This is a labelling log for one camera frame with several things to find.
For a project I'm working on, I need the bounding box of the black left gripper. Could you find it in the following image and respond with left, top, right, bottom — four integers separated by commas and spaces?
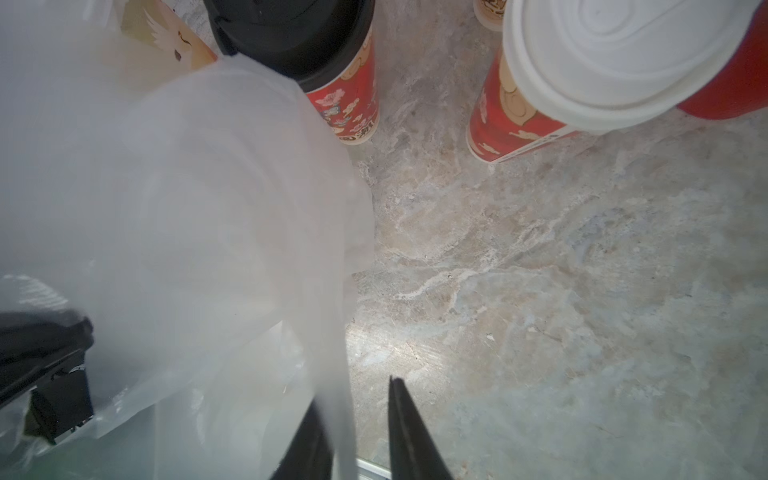
1, 310, 94, 444

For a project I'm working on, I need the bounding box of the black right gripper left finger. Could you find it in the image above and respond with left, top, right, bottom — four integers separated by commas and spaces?
270, 400, 333, 480

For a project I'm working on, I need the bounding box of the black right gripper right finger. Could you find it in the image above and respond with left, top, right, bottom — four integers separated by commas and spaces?
388, 377, 453, 480

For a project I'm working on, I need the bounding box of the clear plastic carrier bag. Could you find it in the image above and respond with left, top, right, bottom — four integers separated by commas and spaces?
1, 1, 374, 479

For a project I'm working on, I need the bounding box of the white-lid red cup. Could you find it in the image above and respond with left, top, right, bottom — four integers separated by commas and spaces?
472, 0, 507, 32
466, 0, 759, 163

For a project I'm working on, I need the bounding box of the front left white-lid cup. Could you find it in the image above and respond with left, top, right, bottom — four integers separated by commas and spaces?
120, 0, 217, 71

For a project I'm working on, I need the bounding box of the front black-lid red cup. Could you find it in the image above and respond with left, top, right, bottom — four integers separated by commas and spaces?
204, 0, 379, 145

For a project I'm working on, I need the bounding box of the red straw holder cup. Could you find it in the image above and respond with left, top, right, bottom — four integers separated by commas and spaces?
677, 1, 768, 120

